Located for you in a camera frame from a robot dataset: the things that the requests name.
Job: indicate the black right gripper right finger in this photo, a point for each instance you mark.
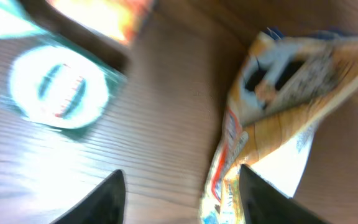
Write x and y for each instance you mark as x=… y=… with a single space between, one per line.
x=263 y=204

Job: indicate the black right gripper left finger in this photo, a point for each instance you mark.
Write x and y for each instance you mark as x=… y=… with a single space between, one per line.
x=105 y=204

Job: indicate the large white snack bag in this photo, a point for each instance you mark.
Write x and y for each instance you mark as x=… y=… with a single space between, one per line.
x=285 y=88

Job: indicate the orange tissue pack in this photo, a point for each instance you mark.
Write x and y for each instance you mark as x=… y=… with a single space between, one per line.
x=119 y=20

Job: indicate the teal tissue pack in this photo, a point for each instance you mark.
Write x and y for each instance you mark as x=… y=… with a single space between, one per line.
x=15 y=22

